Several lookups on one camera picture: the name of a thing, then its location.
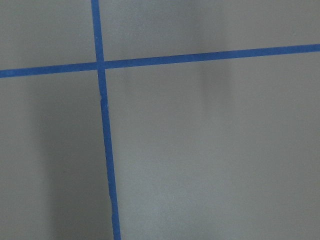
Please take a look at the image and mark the vertical blue tape line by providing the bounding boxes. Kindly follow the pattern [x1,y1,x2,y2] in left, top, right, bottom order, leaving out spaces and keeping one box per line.
[91,0,121,240]

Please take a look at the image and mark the horizontal blue tape line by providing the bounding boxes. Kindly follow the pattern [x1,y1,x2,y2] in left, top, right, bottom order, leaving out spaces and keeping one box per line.
[0,44,320,78]

